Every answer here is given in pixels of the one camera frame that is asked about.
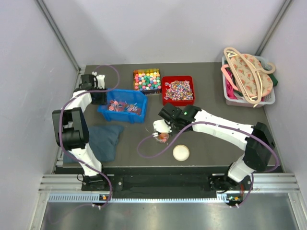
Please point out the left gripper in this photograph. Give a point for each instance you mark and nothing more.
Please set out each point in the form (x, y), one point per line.
(102, 101)

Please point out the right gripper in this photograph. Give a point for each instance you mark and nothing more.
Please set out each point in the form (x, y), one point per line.
(173, 131)

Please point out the blue plastic candy bin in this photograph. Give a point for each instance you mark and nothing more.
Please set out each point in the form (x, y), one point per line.
(124, 106)

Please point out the round cream jar lid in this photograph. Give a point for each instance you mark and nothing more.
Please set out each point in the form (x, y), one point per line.
(181, 152)

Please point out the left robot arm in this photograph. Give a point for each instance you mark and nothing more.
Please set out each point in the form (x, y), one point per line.
(72, 133)

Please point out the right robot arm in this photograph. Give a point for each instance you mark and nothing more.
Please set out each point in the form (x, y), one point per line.
(256, 141)

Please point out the clear glass jar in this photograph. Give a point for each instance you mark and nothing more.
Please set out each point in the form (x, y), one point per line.
(161, 137)

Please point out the red tray of swirl lollipops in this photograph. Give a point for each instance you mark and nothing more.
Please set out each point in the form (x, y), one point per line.
(178, 90)

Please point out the folded dark blue cloth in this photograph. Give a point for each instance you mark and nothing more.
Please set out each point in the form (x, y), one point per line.
(103, 141)

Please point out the white basket of clothes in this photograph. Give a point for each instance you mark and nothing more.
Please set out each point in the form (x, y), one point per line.
(235, 98)

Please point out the beige clothes hanger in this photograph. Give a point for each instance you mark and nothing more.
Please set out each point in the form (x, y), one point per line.
(246, 75)

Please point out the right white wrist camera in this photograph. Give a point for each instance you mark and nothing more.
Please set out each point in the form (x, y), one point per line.
(160, 127)

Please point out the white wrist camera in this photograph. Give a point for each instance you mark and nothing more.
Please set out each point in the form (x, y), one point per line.
(99, 80)
(160, 127)

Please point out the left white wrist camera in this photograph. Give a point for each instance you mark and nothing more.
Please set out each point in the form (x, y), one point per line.
(99, 80)

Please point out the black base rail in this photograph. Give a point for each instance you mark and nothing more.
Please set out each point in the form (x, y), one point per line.
(165, 182)

